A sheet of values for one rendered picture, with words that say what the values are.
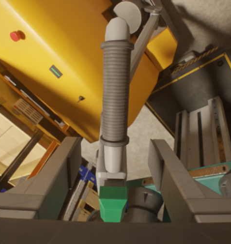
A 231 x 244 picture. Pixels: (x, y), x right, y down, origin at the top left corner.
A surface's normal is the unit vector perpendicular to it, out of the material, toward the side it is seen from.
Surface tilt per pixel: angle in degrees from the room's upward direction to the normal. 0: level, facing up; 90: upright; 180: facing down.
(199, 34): 0
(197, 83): 0
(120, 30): 39
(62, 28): 68
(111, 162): 25
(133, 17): 0
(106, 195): 90
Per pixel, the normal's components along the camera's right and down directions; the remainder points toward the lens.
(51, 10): 0.61, -0.11
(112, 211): -0.01, 0.71
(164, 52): 0.00, 0.51
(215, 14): -0.29, 0.68
